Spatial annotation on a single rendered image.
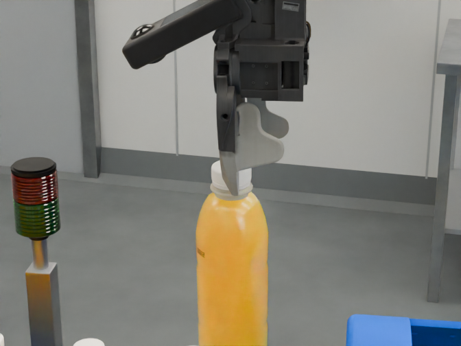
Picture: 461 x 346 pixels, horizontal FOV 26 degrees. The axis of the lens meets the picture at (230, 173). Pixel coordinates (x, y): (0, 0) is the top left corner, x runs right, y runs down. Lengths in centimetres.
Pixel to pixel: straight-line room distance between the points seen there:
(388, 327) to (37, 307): 62
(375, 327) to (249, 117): 27
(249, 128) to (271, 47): 8
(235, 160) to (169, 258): 309
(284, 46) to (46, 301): 72
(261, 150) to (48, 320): 66
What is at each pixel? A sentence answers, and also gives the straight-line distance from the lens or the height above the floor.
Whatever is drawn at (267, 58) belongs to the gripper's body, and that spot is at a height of 153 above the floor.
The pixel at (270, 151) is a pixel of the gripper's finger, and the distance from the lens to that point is 92.
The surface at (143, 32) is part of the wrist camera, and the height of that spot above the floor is 154.
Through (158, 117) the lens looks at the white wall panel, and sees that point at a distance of 465.
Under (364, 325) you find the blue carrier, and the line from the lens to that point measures 105.
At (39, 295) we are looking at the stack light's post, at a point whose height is 106.
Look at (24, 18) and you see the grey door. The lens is 473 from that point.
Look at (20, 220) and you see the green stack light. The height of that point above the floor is 118.
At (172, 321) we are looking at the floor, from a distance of 355.
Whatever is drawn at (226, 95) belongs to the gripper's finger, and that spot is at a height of 149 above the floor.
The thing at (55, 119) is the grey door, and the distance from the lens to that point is 480.
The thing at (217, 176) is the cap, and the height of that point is 140.
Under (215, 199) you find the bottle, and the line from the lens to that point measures 97.
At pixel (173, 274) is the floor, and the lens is 387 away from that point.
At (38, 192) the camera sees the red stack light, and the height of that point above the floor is 123.
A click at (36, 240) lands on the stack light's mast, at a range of 145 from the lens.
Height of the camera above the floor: 175
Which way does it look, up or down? 21 degrees down
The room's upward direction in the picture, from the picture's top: straight up
